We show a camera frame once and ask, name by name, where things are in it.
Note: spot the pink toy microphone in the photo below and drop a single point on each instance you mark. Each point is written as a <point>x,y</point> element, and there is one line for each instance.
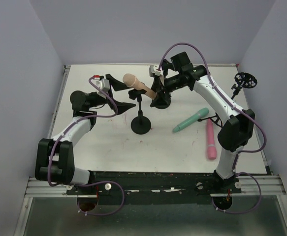
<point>211,148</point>

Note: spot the black tripod microphone stand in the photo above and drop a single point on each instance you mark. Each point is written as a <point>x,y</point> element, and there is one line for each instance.
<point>242,80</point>

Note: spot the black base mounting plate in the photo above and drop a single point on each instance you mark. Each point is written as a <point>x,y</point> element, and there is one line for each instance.
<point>152,188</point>

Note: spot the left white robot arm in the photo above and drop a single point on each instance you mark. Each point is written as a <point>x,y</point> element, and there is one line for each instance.
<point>55,158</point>

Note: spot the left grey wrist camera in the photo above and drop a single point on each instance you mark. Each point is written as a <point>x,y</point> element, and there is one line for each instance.
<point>102,83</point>

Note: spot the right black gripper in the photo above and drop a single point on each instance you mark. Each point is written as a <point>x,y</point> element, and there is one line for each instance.
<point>161,88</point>

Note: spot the beige toy microphone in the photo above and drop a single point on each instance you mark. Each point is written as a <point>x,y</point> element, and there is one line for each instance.
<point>131,81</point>

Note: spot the teal toy microphone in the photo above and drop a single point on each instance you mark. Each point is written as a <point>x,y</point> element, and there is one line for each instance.
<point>189,121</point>

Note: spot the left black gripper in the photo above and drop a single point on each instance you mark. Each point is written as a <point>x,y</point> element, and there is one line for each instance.
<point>108,94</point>

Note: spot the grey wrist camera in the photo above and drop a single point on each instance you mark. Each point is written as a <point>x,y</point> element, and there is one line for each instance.
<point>154,70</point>
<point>102,83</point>

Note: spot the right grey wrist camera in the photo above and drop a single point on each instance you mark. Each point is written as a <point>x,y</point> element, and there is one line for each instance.
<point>154,70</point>

